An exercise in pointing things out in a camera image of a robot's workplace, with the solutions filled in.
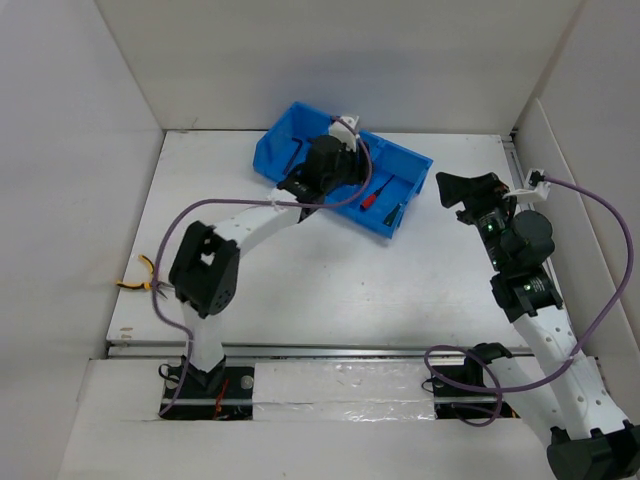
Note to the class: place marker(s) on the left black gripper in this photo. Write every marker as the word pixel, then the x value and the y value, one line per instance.
pixel 359 165

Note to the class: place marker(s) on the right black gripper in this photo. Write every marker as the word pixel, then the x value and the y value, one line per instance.
pixel 454 189

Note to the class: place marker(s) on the brown hex key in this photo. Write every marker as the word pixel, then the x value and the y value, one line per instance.
pixel 298 146

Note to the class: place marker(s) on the red-handled screwdriver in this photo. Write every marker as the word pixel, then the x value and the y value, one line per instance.
pixel 371 199

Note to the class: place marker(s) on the large green-handled screwdriver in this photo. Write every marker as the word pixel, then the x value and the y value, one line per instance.
pixel 393 218

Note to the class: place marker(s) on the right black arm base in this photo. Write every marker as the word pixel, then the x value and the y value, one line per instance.
pixel 471 408

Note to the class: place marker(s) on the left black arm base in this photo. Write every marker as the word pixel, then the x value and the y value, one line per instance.
pixel 225 394

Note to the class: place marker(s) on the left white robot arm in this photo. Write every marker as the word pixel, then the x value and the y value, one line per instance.
pixel 205 270

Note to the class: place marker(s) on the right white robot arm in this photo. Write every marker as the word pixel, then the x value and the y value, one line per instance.
pixel 585 434

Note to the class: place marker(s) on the blue three-compartment plastic bin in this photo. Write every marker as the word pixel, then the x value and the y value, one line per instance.
pixel 386 158

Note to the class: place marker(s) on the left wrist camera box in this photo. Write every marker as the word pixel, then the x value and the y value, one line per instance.
pixel 345 129

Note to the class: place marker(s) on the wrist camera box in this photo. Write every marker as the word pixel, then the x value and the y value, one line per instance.
pixel 535 188
pixel 345 129

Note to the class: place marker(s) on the aluminium side rail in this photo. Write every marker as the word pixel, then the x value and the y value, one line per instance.
pixel 518 175

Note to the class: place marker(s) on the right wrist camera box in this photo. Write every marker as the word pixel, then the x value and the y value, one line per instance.
pixel 535 188

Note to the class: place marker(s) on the aluminium front rail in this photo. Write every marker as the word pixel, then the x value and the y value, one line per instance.
pixel 172 349

